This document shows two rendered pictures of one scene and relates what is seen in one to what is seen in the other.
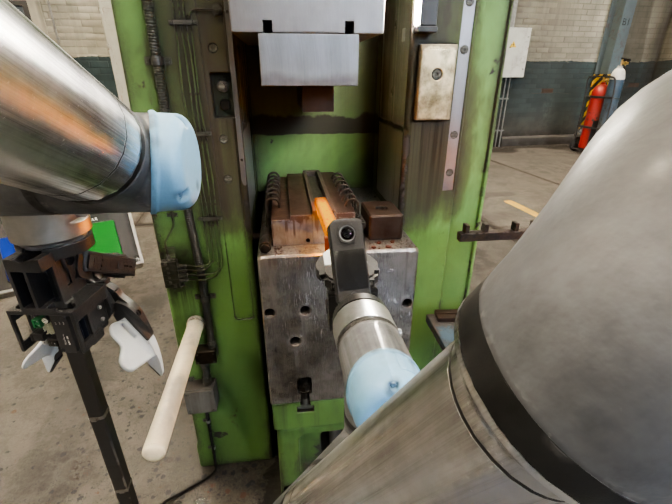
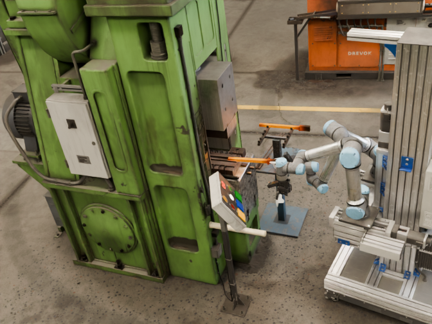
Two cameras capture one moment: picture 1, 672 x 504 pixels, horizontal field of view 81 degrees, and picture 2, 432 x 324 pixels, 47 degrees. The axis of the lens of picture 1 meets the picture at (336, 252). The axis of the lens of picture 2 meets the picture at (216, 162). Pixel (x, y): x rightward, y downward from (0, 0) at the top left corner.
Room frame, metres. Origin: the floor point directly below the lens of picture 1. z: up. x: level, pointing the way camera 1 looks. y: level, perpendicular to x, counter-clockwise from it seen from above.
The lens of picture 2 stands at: (-0.74, 2.77, 3.19)
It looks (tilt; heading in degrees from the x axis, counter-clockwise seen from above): 34 degrees down; 304
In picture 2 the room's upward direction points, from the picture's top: 9 degrees counter-clockwise
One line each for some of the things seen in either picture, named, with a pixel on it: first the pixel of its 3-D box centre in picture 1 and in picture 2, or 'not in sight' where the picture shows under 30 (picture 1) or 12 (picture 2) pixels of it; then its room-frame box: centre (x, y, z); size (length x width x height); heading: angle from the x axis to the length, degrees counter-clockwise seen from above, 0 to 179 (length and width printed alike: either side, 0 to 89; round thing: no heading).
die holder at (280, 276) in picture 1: (327, 280); (217, 184); (1.11, 0.03, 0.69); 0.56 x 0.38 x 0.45; 8
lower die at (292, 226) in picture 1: (308, 201); (212, 162); (1.09, 0.08, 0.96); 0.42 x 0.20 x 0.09; 8
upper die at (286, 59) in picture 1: (303, 62); (206, 124); (1.09, 0.08, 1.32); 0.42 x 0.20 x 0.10; 8
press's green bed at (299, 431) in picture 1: (328, 390); (224, 225); (1.11, 0.03, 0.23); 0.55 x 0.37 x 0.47; 8
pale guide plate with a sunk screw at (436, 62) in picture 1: (434, 83); not in sight; (1.06, -0.24, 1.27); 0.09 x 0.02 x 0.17; 98
